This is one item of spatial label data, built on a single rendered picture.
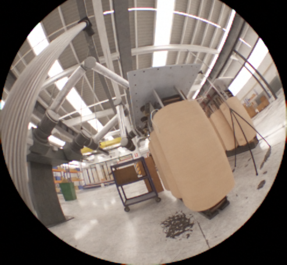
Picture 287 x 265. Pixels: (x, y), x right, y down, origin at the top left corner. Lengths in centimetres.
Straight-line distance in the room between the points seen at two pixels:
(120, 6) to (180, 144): 410
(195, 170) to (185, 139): 23
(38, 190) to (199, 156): 216
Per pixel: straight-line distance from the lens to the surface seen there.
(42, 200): 207
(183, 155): 72
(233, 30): 922
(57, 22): 1013
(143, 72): 86
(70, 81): 147
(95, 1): 771
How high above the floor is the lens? 70
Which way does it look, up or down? 25 degrees up
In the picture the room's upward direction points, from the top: 21 degrees counter-clockwise
